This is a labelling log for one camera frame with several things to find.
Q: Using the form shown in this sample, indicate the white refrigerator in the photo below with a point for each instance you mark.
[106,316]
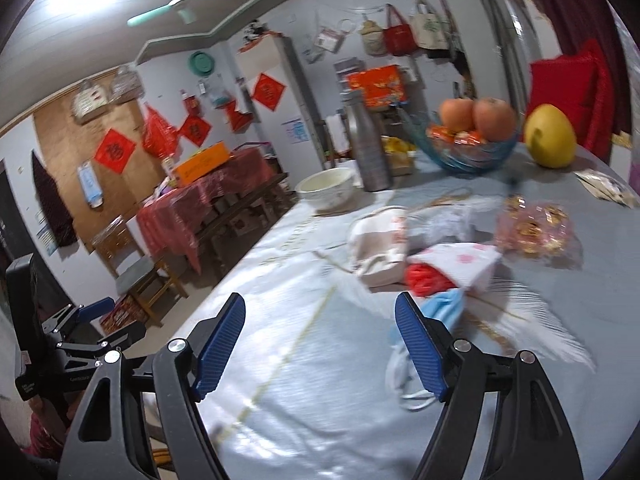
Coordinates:
[295,85]

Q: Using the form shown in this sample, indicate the maroon curtain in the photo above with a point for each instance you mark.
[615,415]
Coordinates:
[565,5]

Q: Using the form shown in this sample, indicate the red cushion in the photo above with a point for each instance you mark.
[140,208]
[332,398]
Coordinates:
[570,95]

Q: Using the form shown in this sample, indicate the clear bag of gold candies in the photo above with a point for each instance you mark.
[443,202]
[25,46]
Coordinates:
[537,227]

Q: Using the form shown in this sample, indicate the red diamond paper on refrigerator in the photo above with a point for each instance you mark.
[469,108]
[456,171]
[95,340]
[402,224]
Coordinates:
[268,91]

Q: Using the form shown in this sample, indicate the blue face mask pack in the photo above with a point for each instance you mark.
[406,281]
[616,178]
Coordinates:
[90,185]

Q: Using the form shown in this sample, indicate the yellow pomelo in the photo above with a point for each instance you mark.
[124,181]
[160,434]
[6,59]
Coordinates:
[550,137]

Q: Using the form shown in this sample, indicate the wooden wall board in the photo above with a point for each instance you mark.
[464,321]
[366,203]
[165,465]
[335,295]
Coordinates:
[70,140]

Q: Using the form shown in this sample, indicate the dark patterned cloth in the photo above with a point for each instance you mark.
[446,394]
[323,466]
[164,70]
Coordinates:
[52,200]

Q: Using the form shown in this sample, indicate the panda plush toy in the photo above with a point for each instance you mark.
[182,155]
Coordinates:
[253,31]

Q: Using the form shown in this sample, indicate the hanging wall calendar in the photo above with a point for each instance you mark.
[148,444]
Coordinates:
[91,102]
[126,85]

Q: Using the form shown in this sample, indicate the red plastic bag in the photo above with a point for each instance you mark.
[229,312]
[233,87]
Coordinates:
[159,135]

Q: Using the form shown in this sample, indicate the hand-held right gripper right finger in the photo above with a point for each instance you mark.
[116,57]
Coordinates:
[422,345]

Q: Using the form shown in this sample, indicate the dark wooden bench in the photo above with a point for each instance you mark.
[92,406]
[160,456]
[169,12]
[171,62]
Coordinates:
[240,210]

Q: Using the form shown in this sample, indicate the white tablecloth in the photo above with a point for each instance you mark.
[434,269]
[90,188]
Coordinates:
[325,410]

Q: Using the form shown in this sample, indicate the red tote bag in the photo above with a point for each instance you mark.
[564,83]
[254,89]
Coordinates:
[399,35]

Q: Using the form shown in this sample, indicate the red printed cardboard box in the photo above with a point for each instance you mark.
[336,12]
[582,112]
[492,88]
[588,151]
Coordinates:
[125,312]

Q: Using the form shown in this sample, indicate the white paper with pink print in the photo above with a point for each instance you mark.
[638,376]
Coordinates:
[465,262]

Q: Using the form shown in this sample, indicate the steel thermos bottle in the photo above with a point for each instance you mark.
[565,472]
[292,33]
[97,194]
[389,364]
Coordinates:
[367,150]

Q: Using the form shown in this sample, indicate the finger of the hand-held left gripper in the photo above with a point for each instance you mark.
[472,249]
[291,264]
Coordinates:
[95,307]
[120,336]

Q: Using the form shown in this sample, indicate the white tote bag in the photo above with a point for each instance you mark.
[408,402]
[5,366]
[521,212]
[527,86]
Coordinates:
[429,27]

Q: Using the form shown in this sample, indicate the white cloth pouch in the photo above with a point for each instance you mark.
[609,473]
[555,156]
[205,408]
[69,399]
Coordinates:
[380,250]

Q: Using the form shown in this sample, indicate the white sachet packet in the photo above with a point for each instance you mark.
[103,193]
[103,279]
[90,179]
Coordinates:
[607,187]

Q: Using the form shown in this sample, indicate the blue glass fruit bowl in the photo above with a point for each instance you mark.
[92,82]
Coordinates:
[470,157]

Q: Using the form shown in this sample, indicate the large red diamond paper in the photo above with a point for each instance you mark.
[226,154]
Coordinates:
[115,151]

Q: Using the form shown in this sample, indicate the red plastic table cover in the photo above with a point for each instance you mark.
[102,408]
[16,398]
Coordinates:
[175,225]

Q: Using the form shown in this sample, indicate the blue face mask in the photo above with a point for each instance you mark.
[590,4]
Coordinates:
[445,310]

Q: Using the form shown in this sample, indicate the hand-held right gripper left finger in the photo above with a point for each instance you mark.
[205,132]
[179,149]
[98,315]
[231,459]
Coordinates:
[220,345]

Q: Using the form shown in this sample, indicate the white ceramic bowl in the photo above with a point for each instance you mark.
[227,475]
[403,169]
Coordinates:
[325,190]

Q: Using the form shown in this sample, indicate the orange cardboard box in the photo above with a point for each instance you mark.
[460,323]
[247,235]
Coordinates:
[202,165]

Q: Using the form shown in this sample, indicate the green round plate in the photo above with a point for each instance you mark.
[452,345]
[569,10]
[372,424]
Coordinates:
[202,64]

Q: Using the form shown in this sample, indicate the red gift box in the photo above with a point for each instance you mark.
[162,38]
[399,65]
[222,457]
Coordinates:
[375,87]

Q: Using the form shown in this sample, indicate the yellow packet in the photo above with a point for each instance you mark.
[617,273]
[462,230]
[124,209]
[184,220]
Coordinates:
[399,152]

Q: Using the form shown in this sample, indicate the small red diamond paper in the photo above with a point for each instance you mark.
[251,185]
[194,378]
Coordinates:
[194,130]

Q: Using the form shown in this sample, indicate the wooden chair with grey seat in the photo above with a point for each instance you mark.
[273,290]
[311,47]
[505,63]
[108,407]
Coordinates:
[135,270]

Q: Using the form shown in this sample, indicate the white plastic drawer unit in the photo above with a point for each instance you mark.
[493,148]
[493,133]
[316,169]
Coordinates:
[349,72]

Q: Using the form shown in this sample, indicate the beige hanging bag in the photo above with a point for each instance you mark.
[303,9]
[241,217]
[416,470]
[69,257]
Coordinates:
[373,40]

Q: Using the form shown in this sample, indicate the orange wrapped candies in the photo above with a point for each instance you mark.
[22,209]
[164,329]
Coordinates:
[455,136]

